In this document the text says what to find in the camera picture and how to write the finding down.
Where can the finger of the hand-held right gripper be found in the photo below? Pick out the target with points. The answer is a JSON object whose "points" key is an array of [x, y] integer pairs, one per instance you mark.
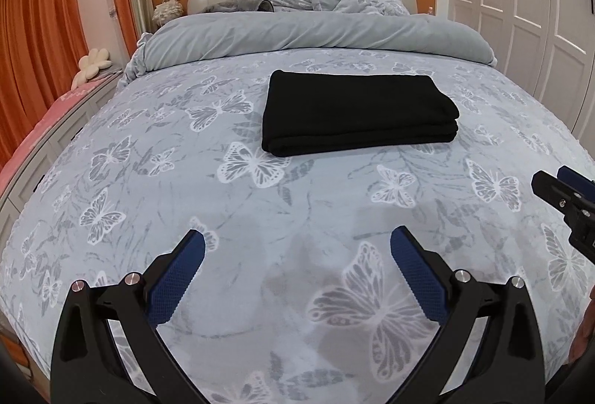
{"points": [[551, 188], [574, 178]]}

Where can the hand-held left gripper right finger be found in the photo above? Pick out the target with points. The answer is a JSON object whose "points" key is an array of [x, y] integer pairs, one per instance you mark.
{"points": [[418, 278]]}

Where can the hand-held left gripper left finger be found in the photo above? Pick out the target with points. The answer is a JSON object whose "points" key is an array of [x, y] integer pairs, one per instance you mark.
{"points": [[179, 278]]}

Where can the black pants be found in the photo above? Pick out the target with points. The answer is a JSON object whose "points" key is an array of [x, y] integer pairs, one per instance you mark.
{"points": [[353, 111]]}

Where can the person's right forearm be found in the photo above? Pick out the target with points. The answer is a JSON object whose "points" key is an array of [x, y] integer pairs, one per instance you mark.
{"points": [[585, 339]]}

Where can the bed with butterfly print sheet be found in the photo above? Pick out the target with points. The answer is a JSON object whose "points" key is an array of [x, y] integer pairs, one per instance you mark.
{"points": [[279, 209]]}

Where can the white panelled wardrobe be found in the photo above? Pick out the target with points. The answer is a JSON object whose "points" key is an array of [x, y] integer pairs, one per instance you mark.
{"points": [[525, 4]]}

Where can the pink cloth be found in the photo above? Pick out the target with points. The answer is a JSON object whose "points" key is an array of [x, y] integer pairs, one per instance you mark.
{"points": [[42, 130]]}

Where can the white flower plush cushion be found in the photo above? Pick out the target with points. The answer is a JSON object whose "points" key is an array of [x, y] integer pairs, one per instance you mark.
{"points": [[93, 65]]}

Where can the white feather lamp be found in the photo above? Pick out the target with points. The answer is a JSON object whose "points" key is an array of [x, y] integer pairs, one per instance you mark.
{"points": [[165, 13]]}

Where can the butterfly print pillow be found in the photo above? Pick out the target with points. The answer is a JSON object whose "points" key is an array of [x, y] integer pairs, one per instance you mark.
{"points": [[362, 0]]}

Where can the grey duvet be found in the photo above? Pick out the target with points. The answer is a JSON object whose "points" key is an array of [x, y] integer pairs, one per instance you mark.
{"points": [[302, 32]]}

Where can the wide orange curtain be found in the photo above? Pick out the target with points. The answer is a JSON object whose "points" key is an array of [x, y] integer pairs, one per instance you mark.
{"points": [[42, 37]]}

